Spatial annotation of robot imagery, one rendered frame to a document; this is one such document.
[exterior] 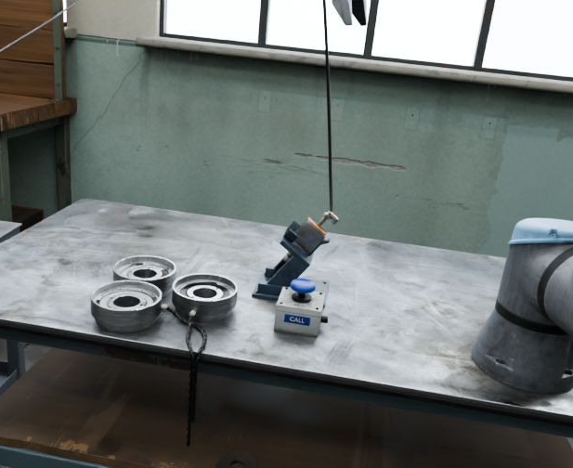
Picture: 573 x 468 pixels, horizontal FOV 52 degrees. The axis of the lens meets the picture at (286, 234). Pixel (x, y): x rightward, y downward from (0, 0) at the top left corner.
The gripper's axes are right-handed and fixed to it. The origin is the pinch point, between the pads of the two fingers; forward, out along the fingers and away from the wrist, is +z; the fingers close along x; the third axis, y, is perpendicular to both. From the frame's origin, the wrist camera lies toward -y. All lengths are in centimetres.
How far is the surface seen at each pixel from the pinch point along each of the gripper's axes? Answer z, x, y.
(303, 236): 33, 38, -18
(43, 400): 58, 22, -67
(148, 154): 38, 174, -128
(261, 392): 67, 42, -32
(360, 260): 46, 61, -13
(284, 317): 41, 24, -18
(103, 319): 36, 12, -42
